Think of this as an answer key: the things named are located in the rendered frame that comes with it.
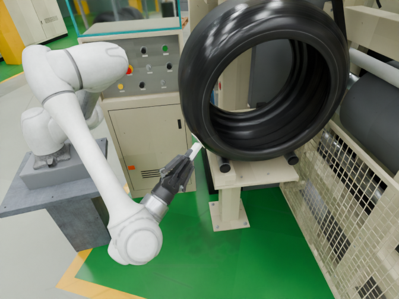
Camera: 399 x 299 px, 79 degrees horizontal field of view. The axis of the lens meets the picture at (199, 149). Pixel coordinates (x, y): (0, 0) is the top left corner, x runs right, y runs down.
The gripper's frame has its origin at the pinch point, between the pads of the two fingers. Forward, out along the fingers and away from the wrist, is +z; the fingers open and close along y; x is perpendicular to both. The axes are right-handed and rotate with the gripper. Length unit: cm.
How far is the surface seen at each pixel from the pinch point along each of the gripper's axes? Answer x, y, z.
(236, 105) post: -16.6, 16.9, 40.3
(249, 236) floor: -33, 107, 2
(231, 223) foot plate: -47, 101, 3
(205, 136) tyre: 3.2, -1.8, 6.0
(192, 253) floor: -52, 86, -30
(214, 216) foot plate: -59, 95, 1
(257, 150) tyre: 11.0, 16.5, 15.3
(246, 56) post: -6, -2, 52
